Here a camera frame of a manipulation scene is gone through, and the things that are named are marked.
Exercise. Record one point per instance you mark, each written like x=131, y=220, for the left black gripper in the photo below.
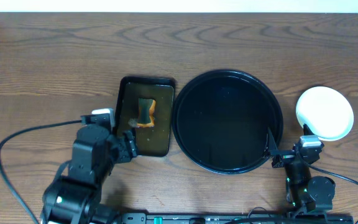
x=125, y=147

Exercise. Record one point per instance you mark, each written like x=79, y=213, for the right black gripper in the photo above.
x=284, y=157

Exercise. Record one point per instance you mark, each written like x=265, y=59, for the mint plate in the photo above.
x=326, y=112

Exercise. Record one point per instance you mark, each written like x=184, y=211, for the orange green scrub sponge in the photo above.
x=146, y=113

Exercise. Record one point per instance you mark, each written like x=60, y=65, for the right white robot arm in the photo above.
x=309, y=195

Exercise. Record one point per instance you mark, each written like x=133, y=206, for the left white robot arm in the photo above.
x=74, y=196

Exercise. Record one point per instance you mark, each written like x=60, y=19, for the black rectangular water tray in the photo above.
x=152, y=141

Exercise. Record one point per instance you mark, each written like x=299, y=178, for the round black tray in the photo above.
x=223, y=120

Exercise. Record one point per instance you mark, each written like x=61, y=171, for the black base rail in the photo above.
x=255, y=218

